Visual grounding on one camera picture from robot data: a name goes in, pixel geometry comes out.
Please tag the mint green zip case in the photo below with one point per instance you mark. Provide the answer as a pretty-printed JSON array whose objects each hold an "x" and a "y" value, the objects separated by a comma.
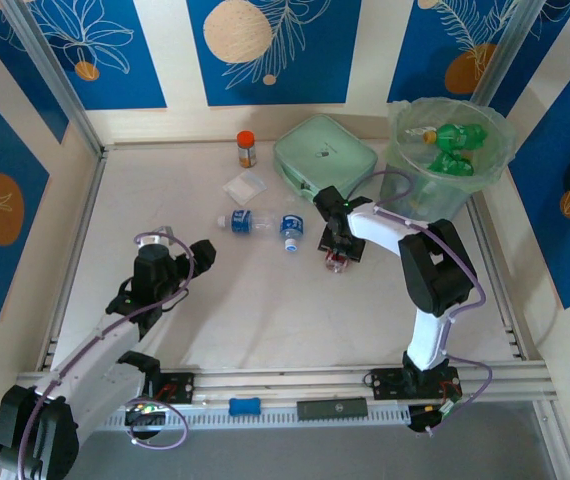
[{"x": 325, "y": 155}]

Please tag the small circuit board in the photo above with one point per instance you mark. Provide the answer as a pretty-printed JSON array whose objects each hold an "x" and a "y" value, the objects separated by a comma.
[
  {"x": 445, "y": 410},
  {"x": 145, "y": 410}
]

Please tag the aluminium mounting rail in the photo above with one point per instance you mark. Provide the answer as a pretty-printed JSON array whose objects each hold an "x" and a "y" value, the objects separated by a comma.
[{"x": 285, "y": 380}]

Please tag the green yellow-cap plastic bottle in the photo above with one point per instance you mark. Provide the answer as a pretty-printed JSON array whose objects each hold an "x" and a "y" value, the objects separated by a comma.
[{"x": 460, "y": 136}]

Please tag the red snack packet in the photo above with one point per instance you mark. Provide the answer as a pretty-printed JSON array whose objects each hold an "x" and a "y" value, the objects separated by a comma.
[{"x": 337, "y": 264}]

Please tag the crushed blue-label white-cap bottle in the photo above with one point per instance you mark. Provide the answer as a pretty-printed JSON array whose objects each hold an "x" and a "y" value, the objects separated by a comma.
[{"x": 292, "y": 226}]

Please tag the orange-capped pill bottle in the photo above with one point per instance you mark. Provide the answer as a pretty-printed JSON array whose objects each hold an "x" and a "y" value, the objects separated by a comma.
[{"x": 246, "y": 150}]

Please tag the blue bone-shaped object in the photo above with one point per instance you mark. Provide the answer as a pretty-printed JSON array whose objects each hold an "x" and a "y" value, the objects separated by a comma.
[{"x": 245, "y": 406}]

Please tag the blue-label white-cap plastic bottle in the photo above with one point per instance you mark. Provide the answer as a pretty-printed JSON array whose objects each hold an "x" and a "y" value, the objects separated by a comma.
[{"x": 242, "y": 221}]

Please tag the crushed green plastic bottle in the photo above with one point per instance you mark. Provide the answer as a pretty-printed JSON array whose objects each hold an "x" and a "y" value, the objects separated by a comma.
[{"x": 450, "y": 164}]

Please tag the small clear plastic bag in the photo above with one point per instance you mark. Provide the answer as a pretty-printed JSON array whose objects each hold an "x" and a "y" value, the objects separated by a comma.
[{"x": 245, "y": 187}]

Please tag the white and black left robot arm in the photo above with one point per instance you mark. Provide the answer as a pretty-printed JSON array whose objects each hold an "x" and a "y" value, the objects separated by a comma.
[{"x": 95, "y": 345}]

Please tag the grey metal panel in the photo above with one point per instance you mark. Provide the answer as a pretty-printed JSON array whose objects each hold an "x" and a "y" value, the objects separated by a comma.
[{"x": 285, "y": 455}]

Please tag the aluminium frame post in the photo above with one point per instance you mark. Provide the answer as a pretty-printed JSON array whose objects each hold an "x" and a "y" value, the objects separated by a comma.
[
  {"x": 515, "y": 35},
  {"x": 50, "y": 70}
]

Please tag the clear plastic bin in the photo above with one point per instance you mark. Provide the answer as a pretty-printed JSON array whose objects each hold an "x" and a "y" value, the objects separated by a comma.
[{"x": 440, "y": 205}]

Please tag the black rectangular device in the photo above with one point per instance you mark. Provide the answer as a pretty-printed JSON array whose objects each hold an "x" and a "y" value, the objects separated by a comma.
[{"x": 332, "y": 410}]

